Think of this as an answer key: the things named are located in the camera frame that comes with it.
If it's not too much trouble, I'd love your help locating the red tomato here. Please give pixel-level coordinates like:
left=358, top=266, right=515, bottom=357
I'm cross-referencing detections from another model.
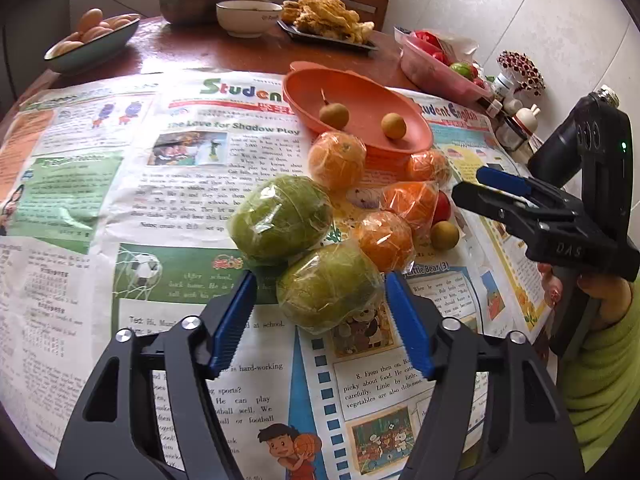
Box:
left=433, top=191, right=451, bottom=224

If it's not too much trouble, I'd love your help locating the orange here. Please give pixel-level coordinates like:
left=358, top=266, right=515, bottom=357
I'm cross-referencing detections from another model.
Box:
left=307, top=131, right=367, bottom=191
left=354, top=211, right=416, bottom=273
left=406, top=148, right=451, bottom=188

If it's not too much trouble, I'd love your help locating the small brown longan fruit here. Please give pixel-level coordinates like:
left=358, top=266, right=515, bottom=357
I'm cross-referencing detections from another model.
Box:
left=430, top=221, right=460, bottom=252

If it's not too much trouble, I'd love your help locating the orange wedge-shaped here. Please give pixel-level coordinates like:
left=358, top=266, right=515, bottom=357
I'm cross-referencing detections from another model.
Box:
left=380, top=181, right=439, bottom=235

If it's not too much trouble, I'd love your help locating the small round brown fruit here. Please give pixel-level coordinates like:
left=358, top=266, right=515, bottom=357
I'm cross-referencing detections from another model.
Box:
left=381, top=113, right=407, bottom=141

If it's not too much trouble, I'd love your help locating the orange top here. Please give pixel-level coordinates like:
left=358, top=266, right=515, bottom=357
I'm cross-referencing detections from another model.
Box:
left=307, top=131, right=367, bottom=191

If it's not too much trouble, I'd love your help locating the brown fruit with stem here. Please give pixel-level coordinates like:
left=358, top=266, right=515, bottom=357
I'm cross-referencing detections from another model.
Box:
left=319, top=89, right=350, bottom=130

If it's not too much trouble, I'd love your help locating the green fruit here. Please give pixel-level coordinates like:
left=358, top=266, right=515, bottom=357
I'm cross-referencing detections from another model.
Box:
left=228, top=176, right=333, bottom=264
left=276, top=240, right=383, bottom=335

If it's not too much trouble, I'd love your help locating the green sleeve forearm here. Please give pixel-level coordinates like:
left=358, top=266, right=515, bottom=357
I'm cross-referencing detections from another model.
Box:
left=558, top=281, right=639, bottom=470

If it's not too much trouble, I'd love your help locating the right hand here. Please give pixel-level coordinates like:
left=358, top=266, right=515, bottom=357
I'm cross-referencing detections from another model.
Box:
left=537, top=263, right=634, bottom=330

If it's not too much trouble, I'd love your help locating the small glass jar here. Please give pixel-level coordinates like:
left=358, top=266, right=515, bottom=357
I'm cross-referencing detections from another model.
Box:
left=496, top=117, right=532, bottom=153

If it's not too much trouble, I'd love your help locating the black thermos bottle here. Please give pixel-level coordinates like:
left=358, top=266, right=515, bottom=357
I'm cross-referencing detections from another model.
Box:
left=527, top=84, right=620, bottom=188

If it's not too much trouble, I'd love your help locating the white rabbit figurine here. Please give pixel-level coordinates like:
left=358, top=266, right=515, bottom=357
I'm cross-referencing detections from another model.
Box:
left=514, top=104, right=541, bottom=136

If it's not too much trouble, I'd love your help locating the right student english newspaper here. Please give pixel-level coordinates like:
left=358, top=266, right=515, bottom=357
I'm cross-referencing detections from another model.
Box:
left=399, top=89, right=551, bottom=341

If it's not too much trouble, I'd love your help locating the green tomato in basin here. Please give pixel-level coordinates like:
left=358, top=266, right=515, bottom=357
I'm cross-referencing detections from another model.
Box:
left=449, top=62, right=477, bottom=81

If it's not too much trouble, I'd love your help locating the white plastic bag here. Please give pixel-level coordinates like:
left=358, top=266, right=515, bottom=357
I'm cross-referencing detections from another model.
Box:
left=394, top=26, right=480, bottom=65

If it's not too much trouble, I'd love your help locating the pink plastic basin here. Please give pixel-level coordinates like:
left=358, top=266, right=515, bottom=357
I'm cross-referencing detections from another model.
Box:
left=396, top=35, right=494, bottom=105

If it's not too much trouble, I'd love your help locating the orange plastic plate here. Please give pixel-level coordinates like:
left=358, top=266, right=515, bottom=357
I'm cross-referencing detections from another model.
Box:
left=282, top=61, right=434, bottom=156

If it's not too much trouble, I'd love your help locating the left student newspaper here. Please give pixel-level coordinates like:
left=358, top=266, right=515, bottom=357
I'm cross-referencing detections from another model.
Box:
left=1, top=72, right=433, bottom=479

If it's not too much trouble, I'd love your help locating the fried food pile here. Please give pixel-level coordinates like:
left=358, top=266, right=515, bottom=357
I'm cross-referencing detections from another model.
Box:
left=281, top=0, right=374, bottom=44

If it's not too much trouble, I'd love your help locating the black tray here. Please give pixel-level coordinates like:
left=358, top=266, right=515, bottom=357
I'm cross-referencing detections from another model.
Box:
left=278, top=20, right=378, bottom=52

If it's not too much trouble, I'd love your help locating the white ceramic bowl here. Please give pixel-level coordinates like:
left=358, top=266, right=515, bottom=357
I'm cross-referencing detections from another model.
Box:
left=216, top=0, right=283, bottom=38

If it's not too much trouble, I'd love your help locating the stainless steel bowl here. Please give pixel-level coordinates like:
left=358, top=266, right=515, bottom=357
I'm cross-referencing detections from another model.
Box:
left=155, top=0, right=230, bottom=26

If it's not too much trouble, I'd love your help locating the bowl of eggs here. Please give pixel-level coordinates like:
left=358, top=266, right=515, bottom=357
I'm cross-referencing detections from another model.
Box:
left=43, top=8, right=141, bottom=75

